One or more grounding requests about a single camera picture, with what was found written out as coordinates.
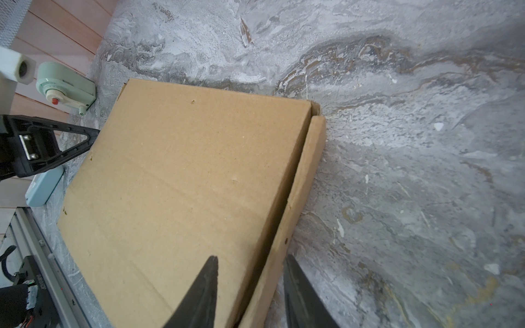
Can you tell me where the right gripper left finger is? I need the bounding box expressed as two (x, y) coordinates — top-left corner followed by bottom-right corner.
(164, 256), (219, 328)

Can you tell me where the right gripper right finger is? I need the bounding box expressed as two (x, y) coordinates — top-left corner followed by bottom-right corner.
(284, 254), (339, 328)

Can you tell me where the brown cardboard box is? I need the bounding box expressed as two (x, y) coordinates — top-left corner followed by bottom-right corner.
(58, 79), (326, 327)

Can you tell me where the white wire mesh shelf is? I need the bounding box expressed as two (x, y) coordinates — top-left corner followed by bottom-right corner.
(0, 0), (32, 48)

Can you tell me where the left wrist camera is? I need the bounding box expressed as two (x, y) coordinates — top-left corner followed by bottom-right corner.
(0, 46), (36, 115)

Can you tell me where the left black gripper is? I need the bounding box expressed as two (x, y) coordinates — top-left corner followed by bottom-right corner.
(1, 115), (100, 180)

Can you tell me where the aluminium front rail frame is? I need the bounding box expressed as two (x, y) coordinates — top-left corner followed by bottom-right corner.
(1, 207), (92, 327)

